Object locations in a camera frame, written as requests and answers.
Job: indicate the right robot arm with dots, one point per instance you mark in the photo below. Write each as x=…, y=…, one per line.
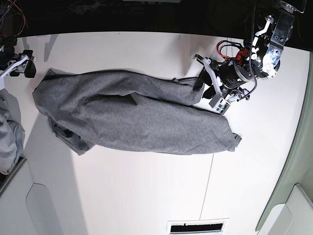
x=12, y=24

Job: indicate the black slotted table vent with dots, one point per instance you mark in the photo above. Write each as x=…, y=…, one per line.
x=197, y=227

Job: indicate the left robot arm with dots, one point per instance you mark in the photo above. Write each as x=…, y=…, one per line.
x=258, y=57

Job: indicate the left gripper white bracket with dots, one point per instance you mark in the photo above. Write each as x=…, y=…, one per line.
x=223, y=78

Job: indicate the grey t-shirt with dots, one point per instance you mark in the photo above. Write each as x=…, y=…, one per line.
x=130, y=111

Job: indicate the grey clothes pile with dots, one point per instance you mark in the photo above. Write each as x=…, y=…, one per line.
x=12, y=133

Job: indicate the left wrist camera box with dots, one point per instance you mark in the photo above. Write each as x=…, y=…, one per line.
x=219, y=104

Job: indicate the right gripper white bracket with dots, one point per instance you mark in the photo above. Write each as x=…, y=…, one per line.
x=14, y=64

